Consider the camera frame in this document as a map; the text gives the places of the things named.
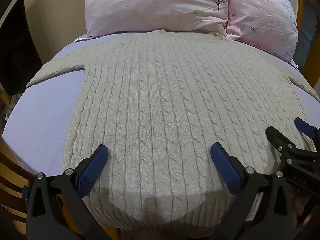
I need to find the person's right hand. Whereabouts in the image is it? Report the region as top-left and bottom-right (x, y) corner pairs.
(292, 189), (312, 222)

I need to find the wooden bed frame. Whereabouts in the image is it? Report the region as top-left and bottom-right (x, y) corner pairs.
(0, 90), (34, 233)

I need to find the dark cabinet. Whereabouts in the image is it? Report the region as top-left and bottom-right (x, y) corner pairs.
(0, 0), (43, 97)

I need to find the lavender bed sheet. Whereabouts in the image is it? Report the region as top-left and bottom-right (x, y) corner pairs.
(2, 31), (316, 177)

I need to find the cream cable-knit sweater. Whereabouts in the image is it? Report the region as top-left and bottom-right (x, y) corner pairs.
(26, 29), (316, 237)

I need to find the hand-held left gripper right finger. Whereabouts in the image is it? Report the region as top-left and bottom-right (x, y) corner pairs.
(210, 142), (298, 240)

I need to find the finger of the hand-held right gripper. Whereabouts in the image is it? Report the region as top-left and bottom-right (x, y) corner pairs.
(265, 126), (304, 158)
(294, 117), (320, 139)

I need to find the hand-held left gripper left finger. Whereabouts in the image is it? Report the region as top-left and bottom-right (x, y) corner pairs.
(25, 144), (110, 240)

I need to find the pink floral pillow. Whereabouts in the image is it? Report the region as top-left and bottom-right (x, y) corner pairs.
(225, 0), (299, 68)
(74, 0), (231, 43)

